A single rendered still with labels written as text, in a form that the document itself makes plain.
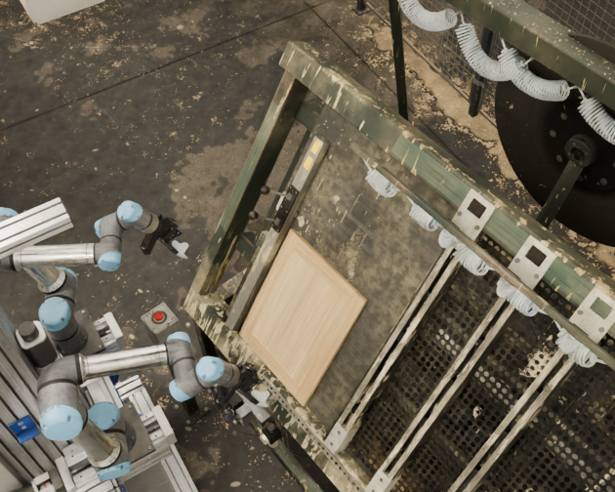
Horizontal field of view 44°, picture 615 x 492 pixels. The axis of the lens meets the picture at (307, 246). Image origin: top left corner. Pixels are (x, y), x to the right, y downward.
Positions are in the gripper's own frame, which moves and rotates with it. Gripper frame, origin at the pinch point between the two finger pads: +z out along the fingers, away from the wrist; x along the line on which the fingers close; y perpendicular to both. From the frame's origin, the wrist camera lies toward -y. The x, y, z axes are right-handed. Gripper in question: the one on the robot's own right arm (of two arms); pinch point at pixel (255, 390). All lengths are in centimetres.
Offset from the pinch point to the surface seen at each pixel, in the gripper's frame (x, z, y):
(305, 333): 21.1, 33.1, 18.4
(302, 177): 57, 3, 58
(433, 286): -10, 7, 70
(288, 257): 45, 21, 33
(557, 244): -33, -12, 106
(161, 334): 63, 29, -33
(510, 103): 28, 13, 132
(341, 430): -17.3, 38.0, 7.7
